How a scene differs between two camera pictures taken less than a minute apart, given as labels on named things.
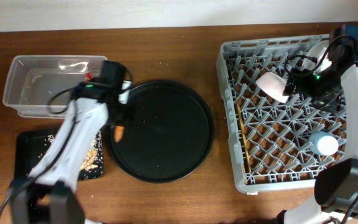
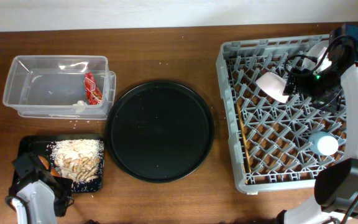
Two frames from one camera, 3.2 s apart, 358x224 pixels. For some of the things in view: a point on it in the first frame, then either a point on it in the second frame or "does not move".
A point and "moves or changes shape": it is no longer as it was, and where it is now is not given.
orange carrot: (119, 133) moves or changes shape
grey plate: (317, 58) does not move
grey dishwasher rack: (270, 139) does not move
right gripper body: (307, 84) does not move
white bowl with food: (273, 85) does not move
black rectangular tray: (32, 144) moves or changes shape
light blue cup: (324, 143) does not move
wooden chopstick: (247, 152) does not move
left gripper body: (125, 116) → (64, 194)
